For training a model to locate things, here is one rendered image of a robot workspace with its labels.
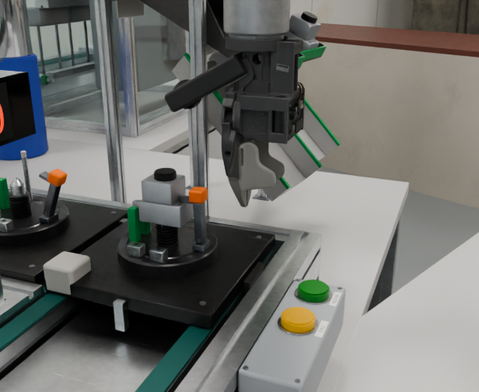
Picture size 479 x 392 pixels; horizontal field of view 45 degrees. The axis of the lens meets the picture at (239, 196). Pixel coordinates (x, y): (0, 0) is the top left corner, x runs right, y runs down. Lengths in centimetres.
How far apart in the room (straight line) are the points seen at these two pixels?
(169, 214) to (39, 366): 24
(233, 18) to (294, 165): 46
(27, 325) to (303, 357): 33
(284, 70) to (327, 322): 29
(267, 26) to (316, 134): 57
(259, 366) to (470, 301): 46
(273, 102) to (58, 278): 36
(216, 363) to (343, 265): 46
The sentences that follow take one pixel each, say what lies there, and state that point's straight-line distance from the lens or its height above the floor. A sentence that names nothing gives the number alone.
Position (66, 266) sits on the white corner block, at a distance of 78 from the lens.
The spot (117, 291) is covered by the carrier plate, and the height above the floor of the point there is 97.
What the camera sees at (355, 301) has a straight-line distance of 95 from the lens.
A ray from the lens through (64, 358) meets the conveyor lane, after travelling 75.
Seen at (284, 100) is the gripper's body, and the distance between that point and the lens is 66.
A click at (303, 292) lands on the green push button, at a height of 97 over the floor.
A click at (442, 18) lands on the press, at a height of 89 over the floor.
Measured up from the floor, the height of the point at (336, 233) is 86.
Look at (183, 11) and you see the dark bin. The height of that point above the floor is 128.
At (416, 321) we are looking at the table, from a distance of 92.
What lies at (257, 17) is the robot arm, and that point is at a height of 130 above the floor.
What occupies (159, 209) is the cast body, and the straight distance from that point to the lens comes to 78.
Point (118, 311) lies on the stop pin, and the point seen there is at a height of 95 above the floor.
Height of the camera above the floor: 135
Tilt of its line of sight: 21 degrees down
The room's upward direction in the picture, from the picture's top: straight up
